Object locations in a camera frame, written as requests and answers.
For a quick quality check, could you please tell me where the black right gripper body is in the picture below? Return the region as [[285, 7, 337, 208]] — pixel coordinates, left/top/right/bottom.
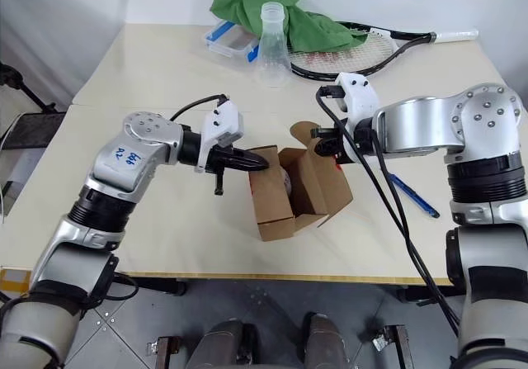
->
[[328, 125, 352, 165]]

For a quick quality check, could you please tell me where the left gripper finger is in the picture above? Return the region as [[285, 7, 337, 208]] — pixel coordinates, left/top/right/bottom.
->
[[236, 158, 270, 173], [233, 148, 270, 165]]

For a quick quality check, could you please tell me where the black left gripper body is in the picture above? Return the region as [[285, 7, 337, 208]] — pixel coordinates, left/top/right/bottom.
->
[[205, 146, 241, 197]]

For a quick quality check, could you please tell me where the brown cardboard box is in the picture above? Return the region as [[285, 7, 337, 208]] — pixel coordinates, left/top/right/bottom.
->
[[247, 121, 355, 243]]

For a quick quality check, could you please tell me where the blue pen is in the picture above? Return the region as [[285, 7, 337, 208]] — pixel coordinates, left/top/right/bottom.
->
[[386, 173, 441, 220]]

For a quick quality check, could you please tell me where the clear container with blue lid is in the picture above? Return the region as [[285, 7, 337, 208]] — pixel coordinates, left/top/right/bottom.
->
[[201, 18, 262, 64]]

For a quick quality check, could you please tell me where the black white tennis racket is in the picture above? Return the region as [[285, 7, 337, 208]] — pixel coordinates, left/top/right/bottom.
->
[[287, 21, 480, 83]]

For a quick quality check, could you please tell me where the clear plastic conical flask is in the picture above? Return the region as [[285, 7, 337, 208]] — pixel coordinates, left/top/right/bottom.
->
[[256, 2, 292, 89]]

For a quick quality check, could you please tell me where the black table foot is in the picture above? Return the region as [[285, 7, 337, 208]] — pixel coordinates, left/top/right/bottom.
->
[[397, 285, 435, 305], [159, 277, 187, 296]]

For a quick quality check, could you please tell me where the dark rounded shape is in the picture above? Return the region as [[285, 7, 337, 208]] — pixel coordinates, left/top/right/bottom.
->
[[302, 312, 365, 369], [192, 320, 257, 369]]

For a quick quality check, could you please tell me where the black floor mat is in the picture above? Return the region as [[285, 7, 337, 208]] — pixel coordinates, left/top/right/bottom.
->
[[0, 111, 68, 152]]

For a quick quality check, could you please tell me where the black tripod stand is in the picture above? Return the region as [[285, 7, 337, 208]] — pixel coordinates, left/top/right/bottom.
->
[[0, 60, 58, 113]]

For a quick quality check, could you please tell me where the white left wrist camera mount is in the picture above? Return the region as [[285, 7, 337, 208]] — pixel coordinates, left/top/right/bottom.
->
[[195, 99, 245, 175]]

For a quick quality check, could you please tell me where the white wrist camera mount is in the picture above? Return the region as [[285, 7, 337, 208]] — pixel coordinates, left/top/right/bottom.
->
[[195, 99, 245, 175], [332, 71, 381, 165]]

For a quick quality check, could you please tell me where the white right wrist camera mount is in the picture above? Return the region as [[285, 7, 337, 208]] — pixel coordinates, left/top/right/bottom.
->
[[332, 71, 381, 165]]

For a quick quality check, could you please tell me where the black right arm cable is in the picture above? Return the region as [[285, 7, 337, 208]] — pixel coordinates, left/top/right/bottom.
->
[[314, 83, 461, 338]]

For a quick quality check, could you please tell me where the metal caster bracket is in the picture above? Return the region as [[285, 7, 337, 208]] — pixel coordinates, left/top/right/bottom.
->
[[145, 334, 183, 369], [370, 324, 414, 369]]

